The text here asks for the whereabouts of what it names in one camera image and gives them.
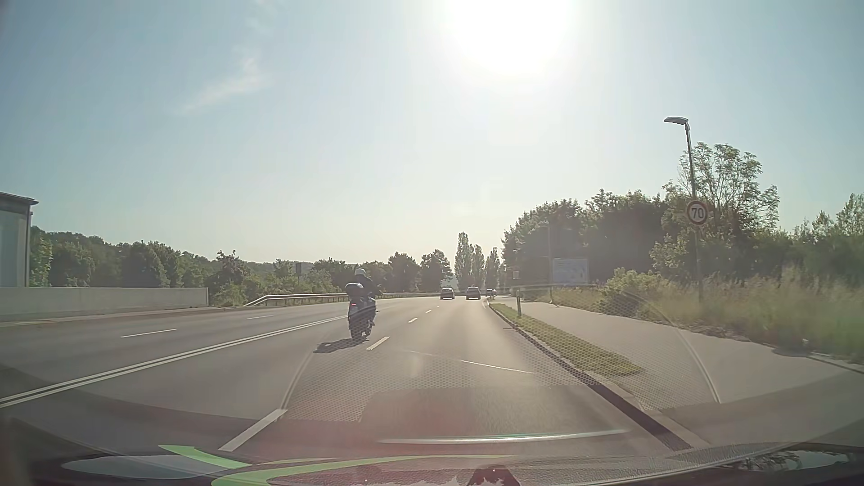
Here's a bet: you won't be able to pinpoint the person on motorcycle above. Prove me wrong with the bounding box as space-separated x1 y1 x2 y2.
343 268 383 341

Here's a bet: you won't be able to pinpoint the metal guard rail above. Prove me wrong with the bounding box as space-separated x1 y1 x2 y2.
243 292 443 309

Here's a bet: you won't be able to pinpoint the white billboard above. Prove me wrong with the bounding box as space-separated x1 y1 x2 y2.
548 257 591 305

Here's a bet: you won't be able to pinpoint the narrow grass strip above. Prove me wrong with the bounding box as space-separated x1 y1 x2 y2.
489 302 644 379

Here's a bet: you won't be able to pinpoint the tall poplar trees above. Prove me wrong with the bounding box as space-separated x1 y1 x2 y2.
454 232 502 291

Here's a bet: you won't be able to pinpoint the wood of green trees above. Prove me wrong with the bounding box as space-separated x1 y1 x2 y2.
28 225 455 308

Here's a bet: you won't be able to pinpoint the road markings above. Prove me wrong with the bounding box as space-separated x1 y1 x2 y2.
0 300 536 453

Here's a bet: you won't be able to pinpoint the grey asphalt road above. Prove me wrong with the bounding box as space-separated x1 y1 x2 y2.
0 296 676 460

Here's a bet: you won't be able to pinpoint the grey building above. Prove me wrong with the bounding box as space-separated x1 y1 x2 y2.
0 192 39 288

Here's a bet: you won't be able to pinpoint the row of trees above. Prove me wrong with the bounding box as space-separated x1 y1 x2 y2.
501 142 864 288

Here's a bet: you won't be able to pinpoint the lamp post with round sign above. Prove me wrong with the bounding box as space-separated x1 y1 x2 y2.
663 115 710 303

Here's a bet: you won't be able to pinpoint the grey paved cycle path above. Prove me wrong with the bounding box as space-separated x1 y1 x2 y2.
491 297 864 449

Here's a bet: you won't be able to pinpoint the car's own bonnet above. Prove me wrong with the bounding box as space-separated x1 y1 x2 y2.
27 442 864 486

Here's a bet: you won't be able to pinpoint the low concrete wall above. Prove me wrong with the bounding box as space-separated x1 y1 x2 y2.
0 287 209 322

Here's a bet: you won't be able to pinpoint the tall grass verge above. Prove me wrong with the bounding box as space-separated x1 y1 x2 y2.
523 269 864 365

